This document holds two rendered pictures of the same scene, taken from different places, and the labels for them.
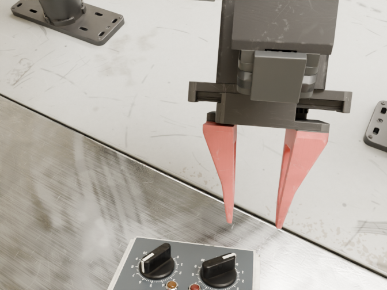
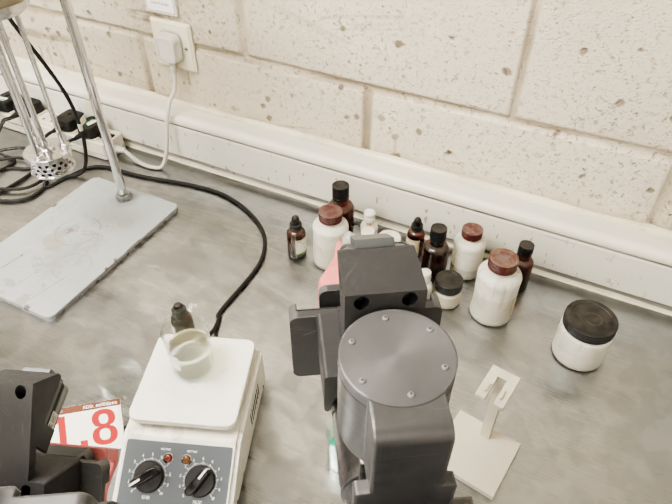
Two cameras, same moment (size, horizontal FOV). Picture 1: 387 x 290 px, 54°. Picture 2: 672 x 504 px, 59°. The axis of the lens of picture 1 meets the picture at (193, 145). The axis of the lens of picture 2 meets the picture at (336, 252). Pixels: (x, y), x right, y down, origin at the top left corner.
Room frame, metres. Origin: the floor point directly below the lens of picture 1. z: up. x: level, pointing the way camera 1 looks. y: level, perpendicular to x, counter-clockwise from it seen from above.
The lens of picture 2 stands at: (0.42, 0.14, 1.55)
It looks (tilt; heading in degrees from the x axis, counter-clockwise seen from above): 42 degrees down; 171
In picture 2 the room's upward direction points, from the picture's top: straight up
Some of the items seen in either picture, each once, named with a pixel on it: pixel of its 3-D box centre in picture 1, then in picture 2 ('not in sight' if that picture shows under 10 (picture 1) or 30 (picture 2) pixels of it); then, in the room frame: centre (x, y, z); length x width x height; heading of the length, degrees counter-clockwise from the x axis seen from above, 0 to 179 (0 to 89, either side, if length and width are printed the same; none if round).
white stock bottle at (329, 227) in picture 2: not in sight; (330, 236); (-0.26, 0.24, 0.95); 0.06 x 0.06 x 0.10
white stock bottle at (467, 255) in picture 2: not in sight; (468, 250); (-0.21, 0.45, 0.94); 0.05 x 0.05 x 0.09
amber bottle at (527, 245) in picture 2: not in sight; (520, 265); (-0.16, 0.51, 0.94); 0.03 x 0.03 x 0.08
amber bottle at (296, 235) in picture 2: not in sight; (296, 235); (-0.29, 0.19, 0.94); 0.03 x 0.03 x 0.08
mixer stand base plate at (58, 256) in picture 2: not in sight; (75, 239); (-0.37, -0.17, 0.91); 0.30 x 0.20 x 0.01; 144
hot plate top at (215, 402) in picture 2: not in sight; (195, 378); (0.00, 0.05, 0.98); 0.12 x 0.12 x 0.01; 76
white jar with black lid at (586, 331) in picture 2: not in sight; (584, 335); (-0.03, 0.55, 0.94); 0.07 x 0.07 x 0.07
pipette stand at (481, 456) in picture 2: not in sight; (483, 424); (0.10, 0.36, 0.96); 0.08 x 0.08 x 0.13; 46
